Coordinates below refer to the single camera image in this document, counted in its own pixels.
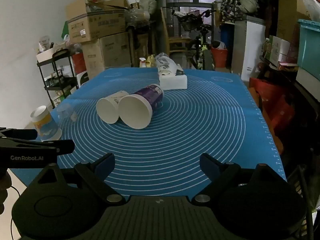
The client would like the red and white box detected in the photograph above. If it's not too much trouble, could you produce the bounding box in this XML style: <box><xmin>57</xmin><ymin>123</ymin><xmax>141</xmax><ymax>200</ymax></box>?
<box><xmin>72</xmin><ymin>52</ymin><xmax>90</xmax><ymax>88</ymax></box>

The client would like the blue barrel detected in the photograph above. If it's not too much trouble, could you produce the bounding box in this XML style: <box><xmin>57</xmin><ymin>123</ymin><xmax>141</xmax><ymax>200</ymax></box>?
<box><xmin>220</xmin><ymin>22</ymin><xmax>235</xmax><ymax>48</ymax></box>

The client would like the large brown cardboard box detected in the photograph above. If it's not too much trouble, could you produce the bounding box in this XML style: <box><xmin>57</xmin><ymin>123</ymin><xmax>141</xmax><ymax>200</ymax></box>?
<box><xmin>82</xmin><ymin>32</ymin><xmax>132</xmax><ymax>80</ymax></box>

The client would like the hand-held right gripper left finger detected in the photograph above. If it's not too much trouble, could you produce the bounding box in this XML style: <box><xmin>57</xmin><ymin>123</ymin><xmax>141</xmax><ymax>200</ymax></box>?
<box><xmin>27</xmin><ymin>152</ymin><xmax>127</xmax><ymax>204</ymax></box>

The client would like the bicycle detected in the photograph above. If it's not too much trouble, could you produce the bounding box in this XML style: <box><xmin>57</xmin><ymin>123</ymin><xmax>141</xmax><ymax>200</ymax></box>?
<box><xmin>172</xmin><ymin>9</ymin><xmax>218</xmax><ymax>71</ymax></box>

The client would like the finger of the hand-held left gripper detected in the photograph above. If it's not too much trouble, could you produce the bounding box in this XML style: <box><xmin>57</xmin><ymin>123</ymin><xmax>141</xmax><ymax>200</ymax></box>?
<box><xmin>0</xmin><ymin>127</ymin><xmax>38</xmax><ymax>141</ymax></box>
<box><xmin>0</xmin><ymin>139</ymin><xmax>75</xmax><ymax>156</ymax></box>

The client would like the teal storage bin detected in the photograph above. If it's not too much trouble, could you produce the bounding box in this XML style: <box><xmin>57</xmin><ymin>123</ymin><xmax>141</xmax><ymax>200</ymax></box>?
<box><xmin>296</xmin><ymin>19</ymin><xmax>320</xmax><ymax>74</ymax></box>

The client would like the wooden chair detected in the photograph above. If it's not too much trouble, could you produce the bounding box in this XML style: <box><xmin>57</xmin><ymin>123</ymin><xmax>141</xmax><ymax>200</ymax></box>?
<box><xmin>160</xmin><ymin>7</ymin><xmax>192</xmax><ymax>53</ymax></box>

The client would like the white and green box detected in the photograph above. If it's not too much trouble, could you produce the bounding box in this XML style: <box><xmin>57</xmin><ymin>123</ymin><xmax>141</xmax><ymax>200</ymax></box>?
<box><xmin>268</xmin><ymin>35</ymin><xmax>291</xmax><ymax>66</ymax></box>

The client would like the black wheeled rack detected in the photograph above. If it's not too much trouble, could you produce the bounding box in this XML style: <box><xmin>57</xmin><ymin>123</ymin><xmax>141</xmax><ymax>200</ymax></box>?
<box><xmin>36</xmin><ymin>45</ymin><xmax>80</xmax><ymax>109</ymax></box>

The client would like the tall cardboard box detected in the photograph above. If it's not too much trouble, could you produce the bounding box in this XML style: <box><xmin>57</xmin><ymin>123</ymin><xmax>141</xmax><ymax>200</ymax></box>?
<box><xmin>276</xmin><ymin>0</ymin><xmax>312</xmax><ymax>43</ymax></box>

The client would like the open cardboard box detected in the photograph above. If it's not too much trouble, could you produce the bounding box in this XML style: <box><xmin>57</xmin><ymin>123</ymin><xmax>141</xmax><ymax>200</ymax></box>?
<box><xmin>86</xmin><ymin>0</ymin><xmax>131</xmax><ymax>11</ymax></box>

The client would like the blue silicone mat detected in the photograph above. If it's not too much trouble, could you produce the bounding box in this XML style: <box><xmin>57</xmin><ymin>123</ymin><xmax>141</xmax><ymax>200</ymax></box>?
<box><xmin>7</xmin><ymin>67</ymin><xmax>287</xmax><ymax>201</ymax></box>

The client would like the purple paper cup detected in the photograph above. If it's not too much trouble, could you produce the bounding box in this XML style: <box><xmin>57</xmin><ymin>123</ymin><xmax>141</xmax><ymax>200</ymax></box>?
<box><xmin>117</xmin><ymin>84</ymin><xmax>164</xmax><ymax>130</ymax></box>

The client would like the white paper cup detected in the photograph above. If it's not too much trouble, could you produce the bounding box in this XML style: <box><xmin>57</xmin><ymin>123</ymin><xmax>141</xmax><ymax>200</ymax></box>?
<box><xmin>96</xmin><ymin>90</ymin><xmax>130</xmax><ymax>124</ymax></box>

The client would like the red bag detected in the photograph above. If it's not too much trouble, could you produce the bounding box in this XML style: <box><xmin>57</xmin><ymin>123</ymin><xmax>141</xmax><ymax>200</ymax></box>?
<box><xmin>248</xmin><ymin>76</ymin><xmax>297</xmax><ymax>131</ymax></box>

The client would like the white cabinet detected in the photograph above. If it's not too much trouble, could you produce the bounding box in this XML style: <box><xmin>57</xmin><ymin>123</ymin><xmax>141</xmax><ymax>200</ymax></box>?
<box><xmin>231</xmin><ymin>15</ymin><xmax>267</xmax><ymax>82</ymax></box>

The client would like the yellow and blue paper cup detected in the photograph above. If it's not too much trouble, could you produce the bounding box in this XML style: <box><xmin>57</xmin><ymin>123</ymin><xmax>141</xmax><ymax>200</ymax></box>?
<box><xmin>30</xmin><ymin>105</ymin><xmax>62</xmax><ymax>141</ymax></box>

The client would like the person's left hand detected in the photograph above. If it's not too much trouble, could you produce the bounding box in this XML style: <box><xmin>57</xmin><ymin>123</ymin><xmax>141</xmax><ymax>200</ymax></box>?
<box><xmin>0</xmin><ymin>173</ymin><xmax>12</xmax><ymax>214</ymax></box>

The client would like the floral cloth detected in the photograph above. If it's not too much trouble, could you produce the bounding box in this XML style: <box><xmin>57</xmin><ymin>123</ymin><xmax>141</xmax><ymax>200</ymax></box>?
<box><xmin>221</xmin><ymin>0</ymin><xmax>242</xmax><ymax>23</ymax></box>

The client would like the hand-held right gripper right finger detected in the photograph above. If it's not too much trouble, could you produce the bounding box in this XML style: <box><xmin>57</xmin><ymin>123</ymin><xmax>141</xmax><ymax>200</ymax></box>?
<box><xmin>191</xmin><ymin>152</ymin><xmax>288</xmax><ymax>204</ymax></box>

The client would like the printed cardboard box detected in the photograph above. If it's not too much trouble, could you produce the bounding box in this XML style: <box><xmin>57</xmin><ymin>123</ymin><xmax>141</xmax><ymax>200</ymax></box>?
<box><xmin>67</xmin><ymin>9</ymin><xmax>127</xmax><ymax>44</ymax></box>

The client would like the red bucket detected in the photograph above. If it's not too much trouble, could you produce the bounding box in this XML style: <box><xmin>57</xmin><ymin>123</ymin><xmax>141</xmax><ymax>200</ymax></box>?
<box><xmin>211</xmin><ymin>45</ymin><xmax>229</xmax><ymax>68</ymax></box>

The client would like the clear plastic cup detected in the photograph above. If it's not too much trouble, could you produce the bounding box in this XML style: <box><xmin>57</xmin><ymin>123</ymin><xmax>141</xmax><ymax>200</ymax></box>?
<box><xmin>57</xmin><ymin>103</ymin><xmax>79</xmax><ymax>123</ymax></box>

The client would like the white tissue pack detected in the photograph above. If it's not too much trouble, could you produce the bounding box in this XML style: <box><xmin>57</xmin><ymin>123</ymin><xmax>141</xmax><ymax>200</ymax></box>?
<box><xmin>158</xmin><ymin>73</ymin><xmax>188</xmax><ymax>91</ymax></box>

